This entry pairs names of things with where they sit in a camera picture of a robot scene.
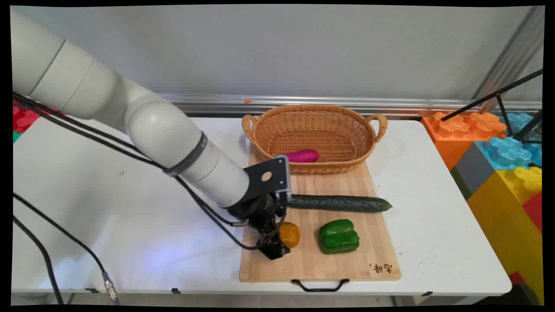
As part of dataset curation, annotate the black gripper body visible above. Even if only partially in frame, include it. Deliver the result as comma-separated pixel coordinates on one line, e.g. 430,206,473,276
227,193,288,238

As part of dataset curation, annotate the orange round fruit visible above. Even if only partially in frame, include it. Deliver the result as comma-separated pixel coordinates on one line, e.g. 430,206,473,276
278,221,301,249

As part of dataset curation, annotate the wooden cutting board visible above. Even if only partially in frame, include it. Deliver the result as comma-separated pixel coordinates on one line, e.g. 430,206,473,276
239,147,402,283

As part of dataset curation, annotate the green bell pepper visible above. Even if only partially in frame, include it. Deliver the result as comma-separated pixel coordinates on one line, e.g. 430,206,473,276
319,219,360,255

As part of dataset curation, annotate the magenta sweet potato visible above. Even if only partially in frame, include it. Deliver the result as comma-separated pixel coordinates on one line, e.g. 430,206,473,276
284,149,320,163

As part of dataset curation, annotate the dark green cucumber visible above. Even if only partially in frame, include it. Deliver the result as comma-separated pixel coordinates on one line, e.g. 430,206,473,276
288,194,393,213

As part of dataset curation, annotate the woven wicker basket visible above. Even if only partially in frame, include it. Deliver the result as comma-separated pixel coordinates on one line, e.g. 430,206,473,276
242,104,388,175

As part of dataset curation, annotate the orange giant toy brick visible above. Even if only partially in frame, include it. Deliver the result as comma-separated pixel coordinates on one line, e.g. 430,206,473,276
421,111,508,172

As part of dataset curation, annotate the grey giant toy brick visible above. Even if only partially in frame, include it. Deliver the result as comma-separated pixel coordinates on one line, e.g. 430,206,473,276
450,142,496,201

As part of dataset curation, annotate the yellow giant toy brick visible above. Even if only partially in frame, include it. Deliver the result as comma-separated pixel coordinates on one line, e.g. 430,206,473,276
467,166,544,304

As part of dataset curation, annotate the blue giant toy brick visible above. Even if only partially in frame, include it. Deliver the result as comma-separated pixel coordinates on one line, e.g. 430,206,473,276
475,112,543,171

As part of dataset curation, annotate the red studded toy brick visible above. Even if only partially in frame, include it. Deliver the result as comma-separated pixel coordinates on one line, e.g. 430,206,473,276
12,102,65,134

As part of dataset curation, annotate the red giant toy brick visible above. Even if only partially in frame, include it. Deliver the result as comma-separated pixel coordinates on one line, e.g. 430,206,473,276
522,191,543,234

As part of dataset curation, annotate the black tripod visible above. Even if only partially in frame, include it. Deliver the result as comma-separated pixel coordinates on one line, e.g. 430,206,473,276
441,68,544,144

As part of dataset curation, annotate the black wrist camera mount plate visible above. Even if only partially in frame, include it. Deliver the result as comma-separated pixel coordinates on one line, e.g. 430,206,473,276
236,156,292,207

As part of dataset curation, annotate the black cutting board handle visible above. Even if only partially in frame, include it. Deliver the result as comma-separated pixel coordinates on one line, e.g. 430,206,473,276
291,279,350,293

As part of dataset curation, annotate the aluminium wall rail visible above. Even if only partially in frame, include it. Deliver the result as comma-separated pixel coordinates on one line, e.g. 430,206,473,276
157,94,542,117

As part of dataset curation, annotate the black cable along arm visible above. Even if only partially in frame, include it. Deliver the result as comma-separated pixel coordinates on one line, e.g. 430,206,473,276
12,91,287,251

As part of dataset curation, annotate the black cable with metal connector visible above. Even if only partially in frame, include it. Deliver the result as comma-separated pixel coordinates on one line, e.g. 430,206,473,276
12,193,119,302

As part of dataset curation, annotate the thin black cable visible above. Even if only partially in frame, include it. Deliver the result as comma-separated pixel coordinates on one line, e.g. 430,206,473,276
12,215,65,305

